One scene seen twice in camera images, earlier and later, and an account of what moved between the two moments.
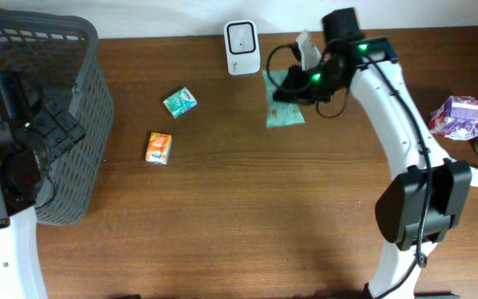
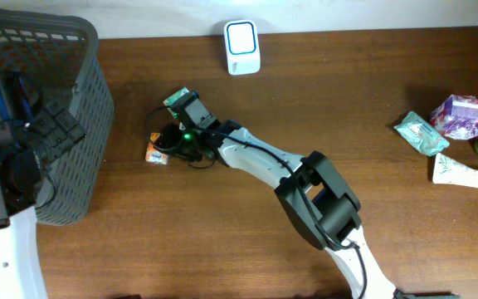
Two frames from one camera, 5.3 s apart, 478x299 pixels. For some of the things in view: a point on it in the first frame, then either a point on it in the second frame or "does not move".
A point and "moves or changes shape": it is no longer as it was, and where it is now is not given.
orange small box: (158, 148) does not move
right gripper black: (299, 87) to (167, 138)
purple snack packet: (462, 117) does not move
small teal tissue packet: (180, 102) does not move
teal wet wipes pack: (279, 114) moves or changes shape
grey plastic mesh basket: (61, 55) does not move
